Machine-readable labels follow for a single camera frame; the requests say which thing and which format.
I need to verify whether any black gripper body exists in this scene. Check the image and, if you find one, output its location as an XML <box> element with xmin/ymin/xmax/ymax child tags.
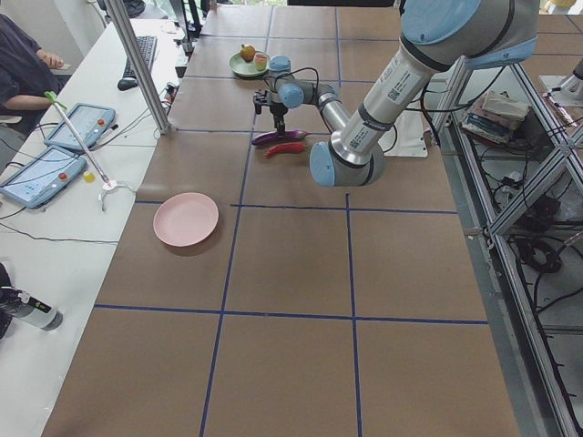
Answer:
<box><xmin>270</xmin><ymin>102</ymin><xmax>288</xmax><ymax>126</ymax></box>

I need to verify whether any purple eggplant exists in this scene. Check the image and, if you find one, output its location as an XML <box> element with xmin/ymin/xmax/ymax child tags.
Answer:
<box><xmin>251</xmin><ymin>129</ymin><xmax>310</xmax><ymax>147</ymax></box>

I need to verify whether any red chili pepper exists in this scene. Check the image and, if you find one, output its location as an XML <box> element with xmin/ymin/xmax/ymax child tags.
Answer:
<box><xmin>264</xmin><ymin>142</ymin><xmax>305</xmax><ymax>158</ymax></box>

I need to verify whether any peach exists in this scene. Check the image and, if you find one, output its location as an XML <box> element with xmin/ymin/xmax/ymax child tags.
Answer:
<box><xmin>253</xmin><ymin>52</ymin><xmax>270</xmax><ymax>72</ymax></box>

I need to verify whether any red green pomegranate fruit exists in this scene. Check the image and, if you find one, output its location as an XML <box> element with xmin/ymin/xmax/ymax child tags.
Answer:
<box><xmin>240</xmin><ymin>44</ymin><xmax>256</xmax><ymax>63</ymax></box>

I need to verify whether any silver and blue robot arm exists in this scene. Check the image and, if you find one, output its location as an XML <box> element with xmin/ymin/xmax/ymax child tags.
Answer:
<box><xmin>267</xmin><ymin>1</ymin><xmax>538</xmax><ymax>187</ymax></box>

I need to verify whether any light green plate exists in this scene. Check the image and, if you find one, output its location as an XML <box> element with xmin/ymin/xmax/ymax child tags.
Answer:
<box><xmin>229</xmin><ymin>53</ymin><xmax>268</xmax><ymax>78</ymax></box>

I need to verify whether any pink plate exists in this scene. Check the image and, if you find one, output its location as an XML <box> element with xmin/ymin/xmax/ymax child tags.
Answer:
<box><xmin>153</xmin><ymin>192</ymin><xmax>220</xmax><ymax>248</ymax></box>

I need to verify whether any black keyboard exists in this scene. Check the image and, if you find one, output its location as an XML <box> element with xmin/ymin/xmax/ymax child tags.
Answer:
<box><xmin>121</xmin><ymin>35</ymin><xmax>159</xmax><ymax>79</ymax></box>

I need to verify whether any black computer mouse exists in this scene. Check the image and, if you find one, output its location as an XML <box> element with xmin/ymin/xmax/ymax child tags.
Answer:
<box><xmin>117</xmin><ymin>77</ymin><xmax>138</xmax><ymax>91</ymax></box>

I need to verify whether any small yellow cup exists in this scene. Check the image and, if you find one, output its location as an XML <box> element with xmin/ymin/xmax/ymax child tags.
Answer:
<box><xmin>83</xmin><ymin>171</ymin><xmax>96</xmax><ymax>183</ymax></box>

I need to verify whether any stack of books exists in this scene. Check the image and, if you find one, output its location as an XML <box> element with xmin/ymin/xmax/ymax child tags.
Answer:
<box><xmin>461</xmin><ymin>91</ymin><xmax>531</xmax><ymax>145</ymax></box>

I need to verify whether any pink stylus rod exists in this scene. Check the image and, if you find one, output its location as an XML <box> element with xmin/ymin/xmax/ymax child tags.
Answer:
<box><xmin>45</xmin><ymin>91</ymin><xmax>136</xmax><ymax>211</ymax></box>

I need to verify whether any lower blue teach pendant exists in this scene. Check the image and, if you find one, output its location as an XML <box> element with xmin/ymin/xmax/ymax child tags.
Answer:
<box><xmin>1</xmin><ymin>146</ymin><xmax>87</xmax><ymax>208</ymax></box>

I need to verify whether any seated person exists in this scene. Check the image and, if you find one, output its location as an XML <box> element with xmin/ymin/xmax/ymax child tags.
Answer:
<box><xmin>1</xmin><ymin>15</ymin><xmax>68</xmax><ymax>136</ymax></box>

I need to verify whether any grey spray bottle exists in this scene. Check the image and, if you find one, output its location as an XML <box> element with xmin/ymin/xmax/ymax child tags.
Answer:
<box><xmin>1</xmin><ymin>286</ymin><xmax>63</xmax><ymax>330</ymax></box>

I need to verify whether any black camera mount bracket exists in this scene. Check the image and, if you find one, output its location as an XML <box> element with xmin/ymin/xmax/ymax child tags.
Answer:
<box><xmin>252</xmin><ymin>90</ymin><xmax>271</xmax><ymax>115</ymax></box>

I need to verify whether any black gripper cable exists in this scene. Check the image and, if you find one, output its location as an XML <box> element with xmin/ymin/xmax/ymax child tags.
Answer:
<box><xmin>262</xmin><ymin>66</ymin><xmax>321</xmax><ymax>95</ymax></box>

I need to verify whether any aluminium frame post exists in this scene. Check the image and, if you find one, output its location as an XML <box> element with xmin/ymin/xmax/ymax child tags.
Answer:
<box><xmin>105</xmin><ymin>0</ymin><xmax>171</xmax><ymax>135</ymax></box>

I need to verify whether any aluminium side frame rack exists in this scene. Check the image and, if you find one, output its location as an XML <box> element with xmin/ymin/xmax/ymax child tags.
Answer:
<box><xmin>427</xmin><ymin>63</ymin><xmax>582</xmax><ymax>436</ymax></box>

